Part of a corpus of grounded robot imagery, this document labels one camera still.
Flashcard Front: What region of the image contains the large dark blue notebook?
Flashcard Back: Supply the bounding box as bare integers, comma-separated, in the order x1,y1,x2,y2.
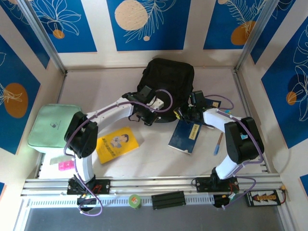
167,119,202,155

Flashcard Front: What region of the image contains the black backpack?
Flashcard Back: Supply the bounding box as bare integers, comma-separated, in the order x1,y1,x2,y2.
137,57,195,124

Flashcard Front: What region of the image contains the yellow cartoon cover book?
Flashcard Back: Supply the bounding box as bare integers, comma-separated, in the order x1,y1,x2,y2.
95,127,140,165

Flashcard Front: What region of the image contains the blue pen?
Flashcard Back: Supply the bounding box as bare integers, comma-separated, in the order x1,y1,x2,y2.
213,132,224,156

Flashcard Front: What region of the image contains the pink eraser pack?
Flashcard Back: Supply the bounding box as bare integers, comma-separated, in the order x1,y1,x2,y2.
58,160,75,171

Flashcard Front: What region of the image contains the blue poster with beige circle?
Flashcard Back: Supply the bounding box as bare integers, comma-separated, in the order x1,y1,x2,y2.
106,0,192,51

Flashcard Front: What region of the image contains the blue poster with orange circle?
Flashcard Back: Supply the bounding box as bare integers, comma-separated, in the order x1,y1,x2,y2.
0,35,41,155
203,0,275,51
261,24,308,149

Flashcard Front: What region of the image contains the green tape roll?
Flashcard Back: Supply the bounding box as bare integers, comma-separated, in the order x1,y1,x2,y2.
128,193,142,210

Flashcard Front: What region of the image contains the black slotted block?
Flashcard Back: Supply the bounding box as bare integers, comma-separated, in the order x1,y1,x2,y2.
151,191,186,210

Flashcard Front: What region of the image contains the small controller board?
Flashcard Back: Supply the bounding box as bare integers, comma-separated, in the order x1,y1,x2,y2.
213,192,239,208
77,194,97,205

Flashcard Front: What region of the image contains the mint green zip pouch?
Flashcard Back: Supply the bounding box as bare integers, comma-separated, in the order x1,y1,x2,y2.
27,103,83,154

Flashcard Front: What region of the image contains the clear plastic ruler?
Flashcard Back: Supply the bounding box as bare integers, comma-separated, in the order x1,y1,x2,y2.
50,156,73,166

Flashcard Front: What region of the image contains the black power distribution board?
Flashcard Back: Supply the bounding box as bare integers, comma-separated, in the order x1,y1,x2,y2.
244,189,282,207

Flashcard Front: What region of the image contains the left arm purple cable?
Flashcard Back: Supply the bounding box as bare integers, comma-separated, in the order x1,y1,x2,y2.
64,89,174,217

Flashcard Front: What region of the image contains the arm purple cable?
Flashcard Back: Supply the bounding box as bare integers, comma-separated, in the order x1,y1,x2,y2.
191,95,265,210
64,89,174,217

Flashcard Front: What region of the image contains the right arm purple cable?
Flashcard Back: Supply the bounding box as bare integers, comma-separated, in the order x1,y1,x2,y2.
191,95,265,210

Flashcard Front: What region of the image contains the aluminium table side rail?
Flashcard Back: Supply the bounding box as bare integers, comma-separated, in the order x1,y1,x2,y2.
232,68,269,173

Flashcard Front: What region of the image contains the aluminium mounting rail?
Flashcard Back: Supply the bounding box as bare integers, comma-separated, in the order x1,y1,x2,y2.
20,173,282,197

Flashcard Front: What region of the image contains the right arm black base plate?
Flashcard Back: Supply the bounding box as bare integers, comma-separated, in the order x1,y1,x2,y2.
195,177,239,193

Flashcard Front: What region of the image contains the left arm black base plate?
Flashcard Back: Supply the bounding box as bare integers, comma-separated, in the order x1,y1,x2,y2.
66,178,111,195

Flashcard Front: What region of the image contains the grey slotted cable duct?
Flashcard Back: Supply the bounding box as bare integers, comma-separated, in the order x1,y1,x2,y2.
28,193,215,209

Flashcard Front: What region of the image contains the aluminium frame post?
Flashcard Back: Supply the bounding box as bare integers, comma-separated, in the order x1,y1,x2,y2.
234,0,282,73
18,0,67,74

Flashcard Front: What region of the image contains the blue floral wall poster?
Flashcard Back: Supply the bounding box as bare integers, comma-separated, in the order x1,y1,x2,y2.
0,4,51,70
250,0,308,64
28,0,98,53

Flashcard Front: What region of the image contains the yellow connector with red wire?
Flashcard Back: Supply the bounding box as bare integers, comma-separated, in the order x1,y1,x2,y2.
279,184,289,204

